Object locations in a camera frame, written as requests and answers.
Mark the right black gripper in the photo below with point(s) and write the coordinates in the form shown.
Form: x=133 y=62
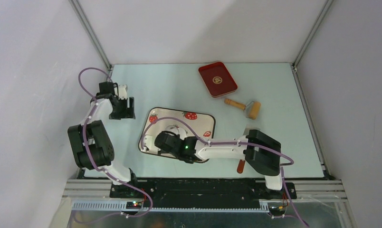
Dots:
x=160 y=151

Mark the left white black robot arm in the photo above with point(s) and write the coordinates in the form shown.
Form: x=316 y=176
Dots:
x=90 y=143

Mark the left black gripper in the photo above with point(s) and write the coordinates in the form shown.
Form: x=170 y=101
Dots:
x=127 y=113

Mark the white dough piece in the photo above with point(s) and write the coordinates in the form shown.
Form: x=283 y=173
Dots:
x=148 y=140

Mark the aluminium frame rail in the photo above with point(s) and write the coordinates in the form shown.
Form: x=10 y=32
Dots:
x=93 y=194

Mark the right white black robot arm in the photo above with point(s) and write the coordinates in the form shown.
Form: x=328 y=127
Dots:
x=256 y=148

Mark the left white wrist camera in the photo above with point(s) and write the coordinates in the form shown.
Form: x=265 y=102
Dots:
x=121 y=92

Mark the strawberry print tray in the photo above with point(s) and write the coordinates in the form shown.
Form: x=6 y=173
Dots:
x=195 y=123

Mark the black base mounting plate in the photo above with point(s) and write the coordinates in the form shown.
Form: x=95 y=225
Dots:
x=197 y=193

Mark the red lacquer tray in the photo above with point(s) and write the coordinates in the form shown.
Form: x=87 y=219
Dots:
x=217 y=79

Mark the metal spatula red handle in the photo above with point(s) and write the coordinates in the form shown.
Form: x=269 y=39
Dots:
x=240 y=167

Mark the wooden dough roller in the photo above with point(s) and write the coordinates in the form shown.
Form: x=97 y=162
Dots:
x=251 y=109

